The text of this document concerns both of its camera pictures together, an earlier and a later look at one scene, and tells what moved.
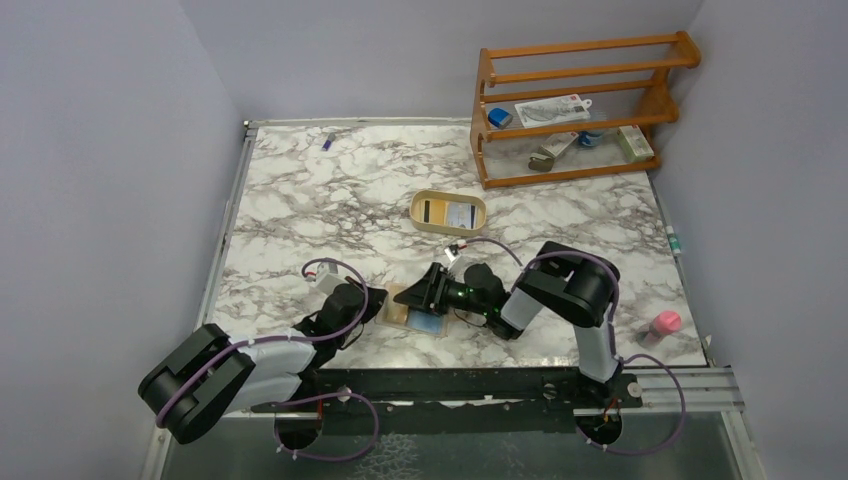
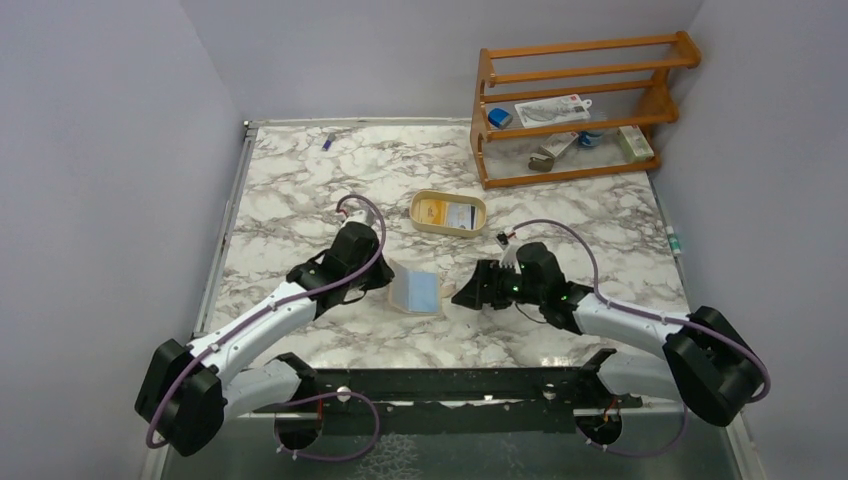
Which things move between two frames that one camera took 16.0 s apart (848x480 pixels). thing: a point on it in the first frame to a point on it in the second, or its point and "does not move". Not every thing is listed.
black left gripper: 369,298 to 375,275
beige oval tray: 449,213 does not move
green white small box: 634,143 does not move
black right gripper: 433,288 to 493,284
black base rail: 460,399 does not move
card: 459,213 does not move
